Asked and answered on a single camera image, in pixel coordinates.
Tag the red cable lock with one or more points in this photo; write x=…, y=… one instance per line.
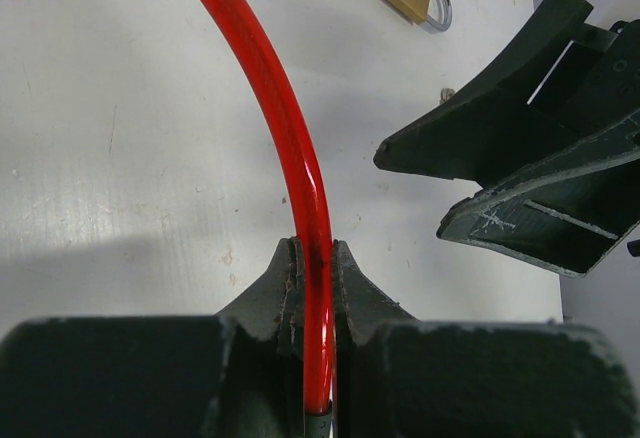
x=276, y=98

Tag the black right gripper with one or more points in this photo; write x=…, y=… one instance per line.
x=566, y=212

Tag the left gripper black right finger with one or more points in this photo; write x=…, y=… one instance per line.
x=399, y=376

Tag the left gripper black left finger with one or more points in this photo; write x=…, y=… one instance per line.
x=228, y=374

